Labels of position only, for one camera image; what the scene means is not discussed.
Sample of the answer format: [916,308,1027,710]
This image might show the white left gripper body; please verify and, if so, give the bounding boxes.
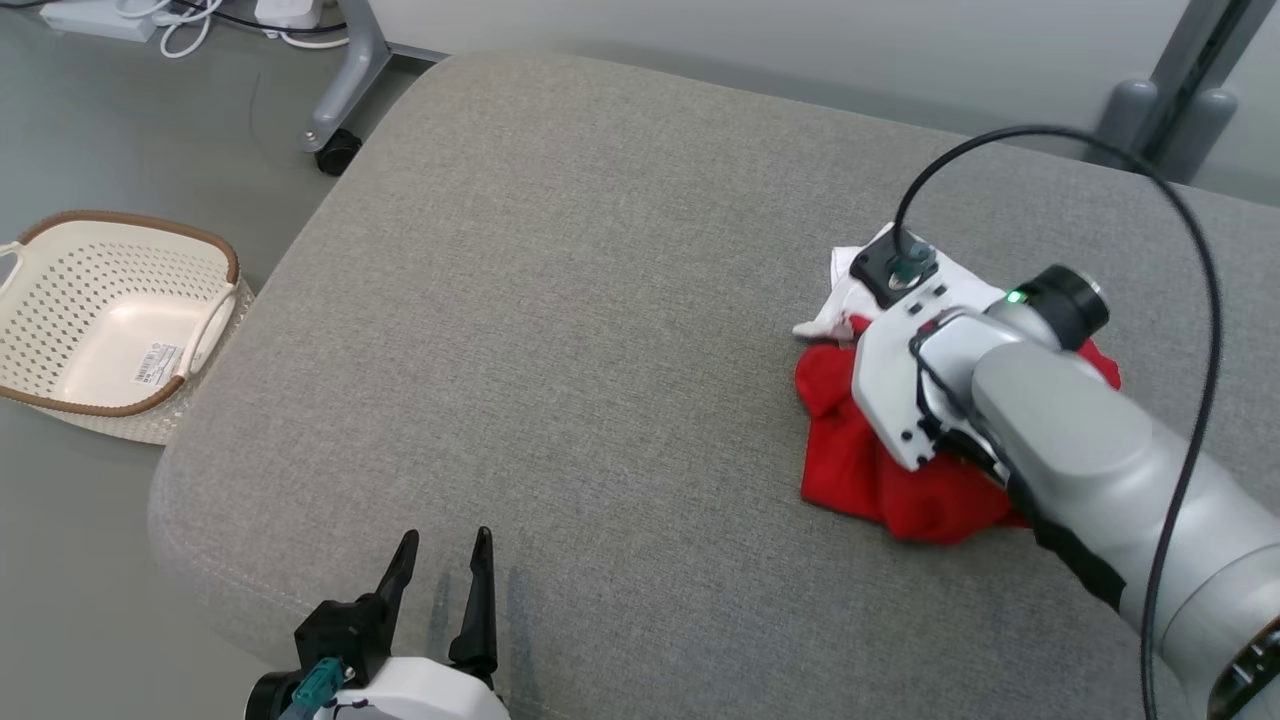
[330,655,511,720]

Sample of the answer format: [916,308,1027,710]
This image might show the grey metal desk leg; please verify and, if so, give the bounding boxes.
[303,0,448,151]

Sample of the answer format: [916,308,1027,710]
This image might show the grey metal partition post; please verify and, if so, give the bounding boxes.
[1090,0,1280,186]

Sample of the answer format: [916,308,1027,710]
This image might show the left camera cable teal plug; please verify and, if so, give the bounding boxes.
[280,658,346,720]

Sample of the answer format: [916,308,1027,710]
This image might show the black power cable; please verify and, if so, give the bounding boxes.
[175,0,348,36]

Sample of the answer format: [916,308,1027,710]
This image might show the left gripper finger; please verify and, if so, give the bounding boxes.
[448,527,498,689]
[375,530,420,623]

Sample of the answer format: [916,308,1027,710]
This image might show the black caster wheel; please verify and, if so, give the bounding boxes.
[315,128,364,178]

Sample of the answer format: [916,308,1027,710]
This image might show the white power strip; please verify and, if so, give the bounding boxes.
[40,0,161,43]

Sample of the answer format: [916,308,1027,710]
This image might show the white power cable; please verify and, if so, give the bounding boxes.
[115,0,226,59]

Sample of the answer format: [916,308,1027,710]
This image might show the grey cylindrical post foot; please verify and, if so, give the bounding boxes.
[1095,78,1159,166]
[1160,88,1239,186]

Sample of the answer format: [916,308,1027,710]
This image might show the white perforated basket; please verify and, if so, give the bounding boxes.
[45,280,258,447]

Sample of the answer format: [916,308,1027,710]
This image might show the cream basket brown rim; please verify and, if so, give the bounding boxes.
[0,210,241,419]

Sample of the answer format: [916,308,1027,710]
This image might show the white plug adapter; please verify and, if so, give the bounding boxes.
[255,0,323,29]

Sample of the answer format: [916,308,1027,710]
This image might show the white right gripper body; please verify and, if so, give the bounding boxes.
[850,280,1009,473]

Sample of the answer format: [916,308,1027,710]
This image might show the red white basketball jersey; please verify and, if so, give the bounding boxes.
[793,222,1123,546]

